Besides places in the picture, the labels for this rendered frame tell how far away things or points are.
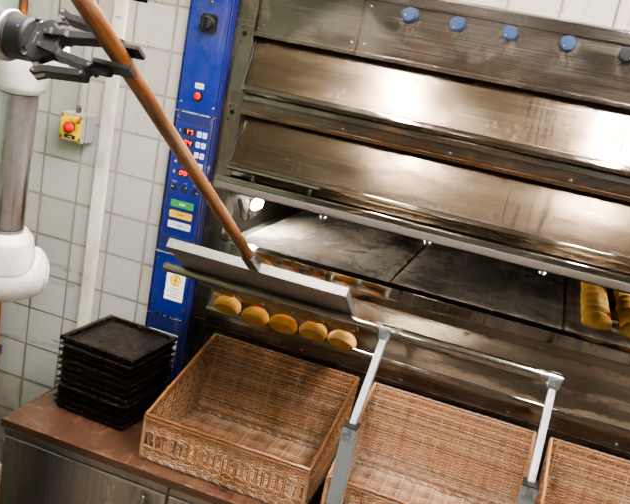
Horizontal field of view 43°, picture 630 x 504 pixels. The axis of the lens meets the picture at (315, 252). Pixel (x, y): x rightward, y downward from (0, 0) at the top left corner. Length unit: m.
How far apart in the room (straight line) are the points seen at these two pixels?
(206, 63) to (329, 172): 0.55
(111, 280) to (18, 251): 0.89
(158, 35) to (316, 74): 0.58
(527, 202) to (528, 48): 0.46
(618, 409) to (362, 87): 1.29
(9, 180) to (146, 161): 0.83
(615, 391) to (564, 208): 0.60
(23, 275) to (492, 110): 1.44
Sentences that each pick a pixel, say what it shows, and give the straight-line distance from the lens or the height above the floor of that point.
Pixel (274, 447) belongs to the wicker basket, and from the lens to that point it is 2.75.
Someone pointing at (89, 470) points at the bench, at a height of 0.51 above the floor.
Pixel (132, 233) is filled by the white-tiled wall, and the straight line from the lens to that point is 2.97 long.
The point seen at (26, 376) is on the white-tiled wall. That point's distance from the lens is 3.41.
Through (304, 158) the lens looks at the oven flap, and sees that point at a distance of 2.66.
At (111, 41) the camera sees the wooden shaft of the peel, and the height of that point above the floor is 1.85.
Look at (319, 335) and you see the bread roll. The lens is 2.61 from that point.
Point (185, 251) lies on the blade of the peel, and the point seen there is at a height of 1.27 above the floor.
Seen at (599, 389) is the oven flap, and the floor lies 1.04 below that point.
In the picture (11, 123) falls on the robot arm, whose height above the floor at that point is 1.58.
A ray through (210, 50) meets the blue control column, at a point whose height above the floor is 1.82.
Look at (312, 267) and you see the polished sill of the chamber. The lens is 2.70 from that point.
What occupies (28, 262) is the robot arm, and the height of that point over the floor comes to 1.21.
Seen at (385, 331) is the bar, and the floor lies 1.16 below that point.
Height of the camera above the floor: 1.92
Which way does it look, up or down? 15 degrees down
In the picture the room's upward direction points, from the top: 11 degrees clockwise
